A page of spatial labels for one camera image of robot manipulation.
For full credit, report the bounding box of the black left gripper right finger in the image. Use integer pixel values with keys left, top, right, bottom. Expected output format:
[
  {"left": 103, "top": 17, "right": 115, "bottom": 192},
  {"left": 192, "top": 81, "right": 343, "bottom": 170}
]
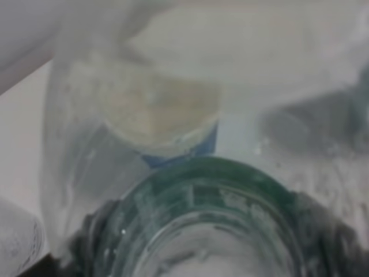
[{"left": 291, "top": 192, "right": 368, "bottom": 276}]

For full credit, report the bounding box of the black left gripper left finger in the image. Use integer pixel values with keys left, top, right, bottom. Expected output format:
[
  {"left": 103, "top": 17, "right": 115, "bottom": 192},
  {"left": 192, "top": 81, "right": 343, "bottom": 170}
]
[{"left": 38, "top": 200, "right": 119, "bottom": 276}]

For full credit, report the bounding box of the clear bottle with green label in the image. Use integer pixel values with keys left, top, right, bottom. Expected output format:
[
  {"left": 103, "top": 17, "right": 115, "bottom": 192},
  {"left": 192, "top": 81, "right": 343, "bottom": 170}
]
[{"left": 40, "top": 1, "right": 368, "bottom": 276}]

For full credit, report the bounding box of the blue and white paper cup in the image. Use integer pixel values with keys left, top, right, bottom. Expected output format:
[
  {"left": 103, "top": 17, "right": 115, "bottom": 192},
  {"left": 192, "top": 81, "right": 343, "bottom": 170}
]
[{"left": 96, "top": 70, "right": 223, "bottom": 168}]

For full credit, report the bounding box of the tall clear drinking glass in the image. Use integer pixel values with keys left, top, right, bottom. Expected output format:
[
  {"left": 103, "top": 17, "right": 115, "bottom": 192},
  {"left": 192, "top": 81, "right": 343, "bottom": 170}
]
[{"left": 1, "top": 197, "right": 44, "bottom": 276}]

